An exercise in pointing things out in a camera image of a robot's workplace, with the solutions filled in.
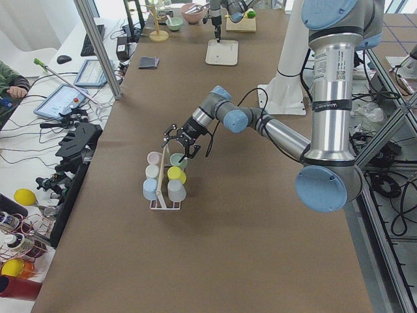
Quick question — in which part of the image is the green bowl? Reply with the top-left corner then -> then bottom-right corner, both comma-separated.
165,17 -> 183,32

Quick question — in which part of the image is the grey folded cloth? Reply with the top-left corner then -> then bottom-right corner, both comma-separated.
138,56 -> 160,69

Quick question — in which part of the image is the pink bowl with ice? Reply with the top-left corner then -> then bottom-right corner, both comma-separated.
180,3 -> 207,24

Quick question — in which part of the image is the black bracket stand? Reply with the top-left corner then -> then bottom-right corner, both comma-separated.
55,123 -> 102,163

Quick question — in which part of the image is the black computer mouse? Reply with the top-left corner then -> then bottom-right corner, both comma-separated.
56,55 -> 72,65

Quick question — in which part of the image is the person hand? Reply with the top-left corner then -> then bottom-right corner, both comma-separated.
7,86 -> 28,98

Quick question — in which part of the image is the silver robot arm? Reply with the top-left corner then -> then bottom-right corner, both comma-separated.
207,0 -> 259,43
164,1 -> 384,213

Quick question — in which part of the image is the pink cup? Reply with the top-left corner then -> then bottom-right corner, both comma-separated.
147,151 -> 162,165

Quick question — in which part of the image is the black keyboard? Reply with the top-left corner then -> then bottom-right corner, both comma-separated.
79,24 -> 106,57

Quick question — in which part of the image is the wooden mug tree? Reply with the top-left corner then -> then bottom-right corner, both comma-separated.
146,1 -> 169,42

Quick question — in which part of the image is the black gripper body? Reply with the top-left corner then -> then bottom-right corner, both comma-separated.
209,9 -> 222,33
177,117 -> 208,147

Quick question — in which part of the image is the blue cup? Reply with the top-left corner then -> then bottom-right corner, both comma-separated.
143,178 -> 158,201

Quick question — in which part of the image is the green cup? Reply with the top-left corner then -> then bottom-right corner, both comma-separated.
169,153 -> 188,170

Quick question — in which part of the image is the green lime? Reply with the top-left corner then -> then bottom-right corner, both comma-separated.
246,9 -> 256,19

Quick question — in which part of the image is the beige plastic tray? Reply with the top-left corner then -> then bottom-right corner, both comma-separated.
205,39 -> 238,66

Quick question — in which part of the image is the white cup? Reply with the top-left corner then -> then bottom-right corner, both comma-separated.
145,164 -> 160,179

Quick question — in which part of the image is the metal rod green tip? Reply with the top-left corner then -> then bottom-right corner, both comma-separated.
33,58 -> 103,108

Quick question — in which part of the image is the near teach pendant tablet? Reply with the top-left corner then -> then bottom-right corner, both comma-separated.
33,84 -> 86,119

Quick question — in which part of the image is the aluminium frame post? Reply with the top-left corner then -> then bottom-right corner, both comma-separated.
74,0 -> 122,100

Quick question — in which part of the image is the white cup rack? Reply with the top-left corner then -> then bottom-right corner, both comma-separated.
146,145 -> 181,211

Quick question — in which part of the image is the far teach pendant tablet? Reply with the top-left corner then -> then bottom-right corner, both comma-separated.
74,59 -> 107,89

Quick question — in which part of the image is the grey cup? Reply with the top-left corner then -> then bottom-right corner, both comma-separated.
167,179 -> 186,202

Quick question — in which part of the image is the metal scoop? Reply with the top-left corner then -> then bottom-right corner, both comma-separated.
186,3 -> 210,14

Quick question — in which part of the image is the yellow cup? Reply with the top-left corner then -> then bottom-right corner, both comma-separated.
167,166 -> 187,185

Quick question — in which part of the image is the bamboo cutting board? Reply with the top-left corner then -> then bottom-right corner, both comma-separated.
226,18 -> 257,33

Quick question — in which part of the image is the teach pendant tablet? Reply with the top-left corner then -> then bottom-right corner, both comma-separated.
74,59 -> 107,89
33,84 -> 86,119

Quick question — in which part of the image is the yellow lemon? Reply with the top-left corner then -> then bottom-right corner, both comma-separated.
14,188 -> 37,206

